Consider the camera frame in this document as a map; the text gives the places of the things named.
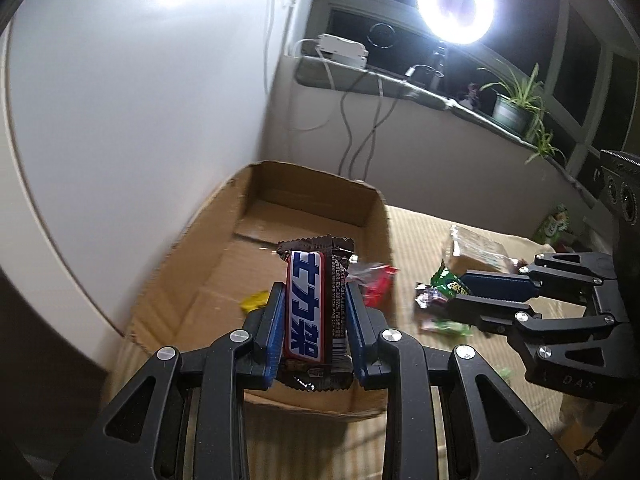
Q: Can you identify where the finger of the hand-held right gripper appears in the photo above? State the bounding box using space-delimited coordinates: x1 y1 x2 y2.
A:
461 251 623 306
446 294 628 357

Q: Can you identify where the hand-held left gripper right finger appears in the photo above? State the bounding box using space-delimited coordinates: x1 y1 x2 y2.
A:
345 282 581 480

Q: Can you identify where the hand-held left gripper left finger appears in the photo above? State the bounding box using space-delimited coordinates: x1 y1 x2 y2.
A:
62 282 288 480

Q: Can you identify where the yellow snack packet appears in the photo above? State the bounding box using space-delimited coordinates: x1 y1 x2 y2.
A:
241 291 271 313

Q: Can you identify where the brown chocolate bar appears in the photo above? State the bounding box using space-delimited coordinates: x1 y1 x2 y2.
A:
276 236 357 392

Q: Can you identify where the clear bread packet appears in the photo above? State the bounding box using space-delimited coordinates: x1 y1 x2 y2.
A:
444 225 521 273

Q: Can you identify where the green snack packet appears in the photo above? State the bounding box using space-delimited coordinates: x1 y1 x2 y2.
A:
430 260 473 301

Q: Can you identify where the red candy wrapper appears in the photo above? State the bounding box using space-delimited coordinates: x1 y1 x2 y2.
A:
350 262 399 308

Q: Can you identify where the cardboard box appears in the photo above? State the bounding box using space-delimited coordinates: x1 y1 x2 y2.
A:
122 160 396 418

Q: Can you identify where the green pink candy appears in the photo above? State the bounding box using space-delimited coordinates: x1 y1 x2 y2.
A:
419 317 473 337

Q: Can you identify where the silver purple candy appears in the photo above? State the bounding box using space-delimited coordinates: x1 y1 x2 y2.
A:
414 284 448 311

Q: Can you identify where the green white snack bag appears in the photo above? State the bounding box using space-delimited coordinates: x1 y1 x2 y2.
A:
532 204 573 246

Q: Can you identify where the striped table cloth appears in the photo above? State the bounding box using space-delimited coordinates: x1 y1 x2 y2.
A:
105 205 640 480

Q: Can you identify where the potted spider plant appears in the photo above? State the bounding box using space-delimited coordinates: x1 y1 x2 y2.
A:
477 62 568 163

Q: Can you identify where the small figurine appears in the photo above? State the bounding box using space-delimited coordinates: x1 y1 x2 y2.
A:
460 82 483 110

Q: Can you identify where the window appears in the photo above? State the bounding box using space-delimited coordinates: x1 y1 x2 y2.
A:
300 0 640 201

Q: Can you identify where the white wardrobe panel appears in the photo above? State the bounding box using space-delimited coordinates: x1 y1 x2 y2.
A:
0 0 301 376

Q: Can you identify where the grey green sill cover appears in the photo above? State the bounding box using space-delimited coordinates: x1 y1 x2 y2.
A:
295 55 596 206

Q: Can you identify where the white power strip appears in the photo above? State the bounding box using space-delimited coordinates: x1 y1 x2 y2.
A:
316 33 370 67

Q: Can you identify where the black cable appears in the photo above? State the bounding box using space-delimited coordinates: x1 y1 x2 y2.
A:
337 66 418 183

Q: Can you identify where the white power cable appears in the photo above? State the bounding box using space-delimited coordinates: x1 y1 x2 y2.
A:
292 38 336 92

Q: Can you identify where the ring light on stand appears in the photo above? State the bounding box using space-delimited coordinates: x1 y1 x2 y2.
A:
417 0 496 93

